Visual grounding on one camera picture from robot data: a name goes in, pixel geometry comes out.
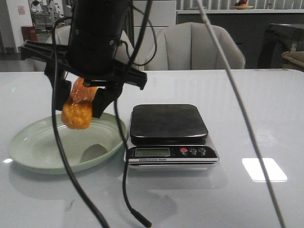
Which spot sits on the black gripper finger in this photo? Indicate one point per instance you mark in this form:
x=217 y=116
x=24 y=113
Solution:
x=63 y=86
x=106 y=93

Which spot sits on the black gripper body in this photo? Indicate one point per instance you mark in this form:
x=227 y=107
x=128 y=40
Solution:
x=97 y=68

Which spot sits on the yellow corn cob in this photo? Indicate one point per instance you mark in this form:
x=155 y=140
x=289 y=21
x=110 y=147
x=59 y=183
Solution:
x=78 y=109

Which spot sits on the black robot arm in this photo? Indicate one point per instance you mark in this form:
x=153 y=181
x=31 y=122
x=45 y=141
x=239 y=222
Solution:
x=95 y=32

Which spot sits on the left grey upholstered chair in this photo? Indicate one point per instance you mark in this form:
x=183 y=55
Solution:
x=122 y=53

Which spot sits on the grey upholstered chair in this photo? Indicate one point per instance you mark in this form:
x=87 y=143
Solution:
x=122 y=53
x=186 y=46

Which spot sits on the red trash bin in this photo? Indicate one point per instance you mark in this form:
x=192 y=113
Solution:
x=29 y=33

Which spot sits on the light green plate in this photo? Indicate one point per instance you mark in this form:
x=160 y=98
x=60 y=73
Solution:
x=36 y=150

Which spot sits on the black silver electronic kitchen scale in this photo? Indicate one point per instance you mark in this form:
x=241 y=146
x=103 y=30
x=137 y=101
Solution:
x=169 y=137

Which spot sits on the white cabinet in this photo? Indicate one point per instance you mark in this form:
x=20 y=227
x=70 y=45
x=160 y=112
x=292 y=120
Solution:
x=162 y=14

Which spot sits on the right grey upholstered chair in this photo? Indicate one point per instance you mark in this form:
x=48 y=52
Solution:
x=186 y=46

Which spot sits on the fruit plate on counter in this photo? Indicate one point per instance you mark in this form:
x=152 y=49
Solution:
x=242 y=5

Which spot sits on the grey counter with white top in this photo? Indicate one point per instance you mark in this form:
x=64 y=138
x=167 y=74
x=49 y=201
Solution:
x=247 y=27

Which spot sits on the dark appliance at right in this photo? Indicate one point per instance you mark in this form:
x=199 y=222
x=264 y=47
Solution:
x=279 y=38

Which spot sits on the beige cushion at right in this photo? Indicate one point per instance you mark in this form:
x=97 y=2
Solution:
x=293 y=60

